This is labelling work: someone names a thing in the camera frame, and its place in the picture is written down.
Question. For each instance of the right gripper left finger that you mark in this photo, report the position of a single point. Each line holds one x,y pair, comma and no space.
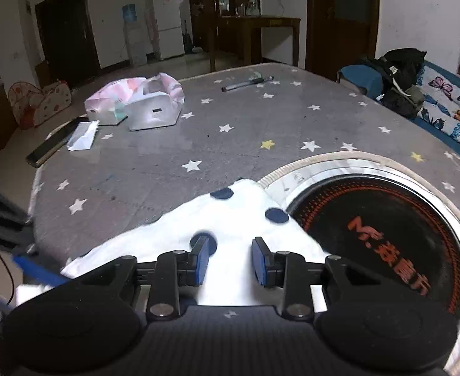
172,270

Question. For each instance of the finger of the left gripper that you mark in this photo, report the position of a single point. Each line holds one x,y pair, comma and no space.
41,267

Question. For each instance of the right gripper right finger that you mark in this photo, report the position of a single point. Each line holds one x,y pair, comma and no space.
288,271

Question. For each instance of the white navy polka dot garment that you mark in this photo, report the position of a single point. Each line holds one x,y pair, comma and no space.
232,216

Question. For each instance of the black phone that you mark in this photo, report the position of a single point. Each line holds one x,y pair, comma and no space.
54,142

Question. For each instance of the round induction cooktop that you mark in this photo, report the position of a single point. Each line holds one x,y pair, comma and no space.
380,214

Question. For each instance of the white paper packet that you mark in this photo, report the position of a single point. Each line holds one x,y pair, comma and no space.
83,136

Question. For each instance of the red polka dot play tent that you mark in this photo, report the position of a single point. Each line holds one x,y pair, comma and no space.
32,106

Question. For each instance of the grey star pattern mat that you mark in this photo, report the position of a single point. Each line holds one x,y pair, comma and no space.
83,198

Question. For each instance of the pink white storage bag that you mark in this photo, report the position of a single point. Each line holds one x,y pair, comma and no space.
107,105

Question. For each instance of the white box bag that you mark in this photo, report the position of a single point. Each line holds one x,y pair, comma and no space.
154,104

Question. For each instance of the black silver pen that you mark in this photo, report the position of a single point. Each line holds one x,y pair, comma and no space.
250,82

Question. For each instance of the blue sofa cover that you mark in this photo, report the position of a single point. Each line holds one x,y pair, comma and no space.
369,82

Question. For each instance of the butterfly print pillow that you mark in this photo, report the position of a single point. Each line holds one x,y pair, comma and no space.
441,91

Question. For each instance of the black bag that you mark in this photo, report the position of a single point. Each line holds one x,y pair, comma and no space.
399,70

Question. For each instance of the water dispenser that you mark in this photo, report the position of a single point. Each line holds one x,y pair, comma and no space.
135,42

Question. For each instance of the dark wooden table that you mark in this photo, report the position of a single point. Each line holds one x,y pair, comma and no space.
248,28

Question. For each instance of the white refrigerator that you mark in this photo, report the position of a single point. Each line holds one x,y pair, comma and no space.
167,24

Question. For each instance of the dark wooden door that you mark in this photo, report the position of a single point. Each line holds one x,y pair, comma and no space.
339,33

